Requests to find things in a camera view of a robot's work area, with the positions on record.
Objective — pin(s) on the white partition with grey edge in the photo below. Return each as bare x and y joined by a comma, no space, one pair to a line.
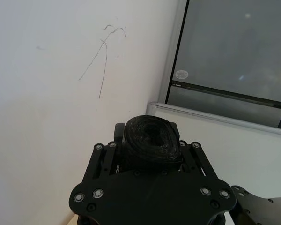
236,154

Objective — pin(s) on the window with grey frame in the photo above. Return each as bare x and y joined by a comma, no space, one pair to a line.
229,51

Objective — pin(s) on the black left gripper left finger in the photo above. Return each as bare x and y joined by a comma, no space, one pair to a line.
102,161

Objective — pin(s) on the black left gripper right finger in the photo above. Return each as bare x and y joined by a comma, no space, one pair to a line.
194,161

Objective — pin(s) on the pale wooden board corner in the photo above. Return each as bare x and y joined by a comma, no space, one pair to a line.
71,220

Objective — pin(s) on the black metal plate with bolts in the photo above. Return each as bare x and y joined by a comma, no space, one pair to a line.
260,208

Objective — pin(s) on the round white window sticker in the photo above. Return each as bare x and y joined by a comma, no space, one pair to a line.
181,74

